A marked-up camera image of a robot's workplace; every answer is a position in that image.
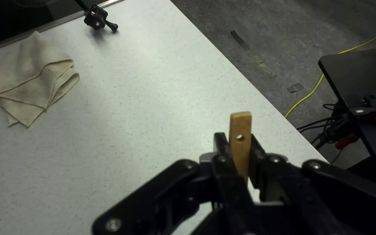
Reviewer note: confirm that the black table with clamp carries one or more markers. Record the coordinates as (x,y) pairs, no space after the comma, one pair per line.
(352,79)

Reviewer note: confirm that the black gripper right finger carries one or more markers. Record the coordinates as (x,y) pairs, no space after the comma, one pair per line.
(321,199)

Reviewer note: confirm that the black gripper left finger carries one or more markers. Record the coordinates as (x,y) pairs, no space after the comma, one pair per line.
(170,199)

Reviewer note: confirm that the wooden handled yellow spatula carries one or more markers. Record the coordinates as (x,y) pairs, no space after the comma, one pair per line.
(240,126)

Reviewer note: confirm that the beige folded cloth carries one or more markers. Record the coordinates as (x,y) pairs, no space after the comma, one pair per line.
(34,75)

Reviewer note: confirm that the black camera mount on counter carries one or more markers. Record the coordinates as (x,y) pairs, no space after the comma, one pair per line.
(95,17)

